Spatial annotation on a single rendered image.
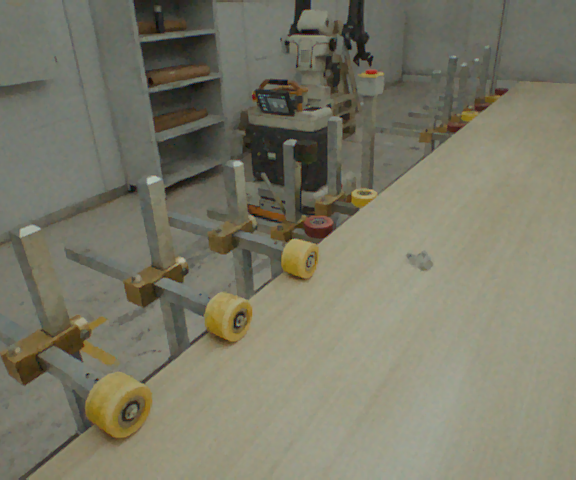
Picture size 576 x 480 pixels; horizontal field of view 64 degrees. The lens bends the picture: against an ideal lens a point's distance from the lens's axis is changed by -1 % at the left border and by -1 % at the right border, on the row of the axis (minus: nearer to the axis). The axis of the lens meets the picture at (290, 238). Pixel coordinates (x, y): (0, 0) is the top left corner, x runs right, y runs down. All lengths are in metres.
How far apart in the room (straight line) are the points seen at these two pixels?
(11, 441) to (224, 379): 1.48
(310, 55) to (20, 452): 2.72
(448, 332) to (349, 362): 0.21
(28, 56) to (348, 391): 3.12
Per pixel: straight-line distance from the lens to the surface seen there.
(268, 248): 1.07
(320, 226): 1.28
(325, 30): 3.41
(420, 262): 1.12
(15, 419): 2.29
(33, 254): 0.83
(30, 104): 3.81
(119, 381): 0.75
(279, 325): 0.92
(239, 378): 0.82
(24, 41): 3.54
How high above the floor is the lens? 1.46
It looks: 27 degrees down
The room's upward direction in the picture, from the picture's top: 2 degrees counter-clockwise
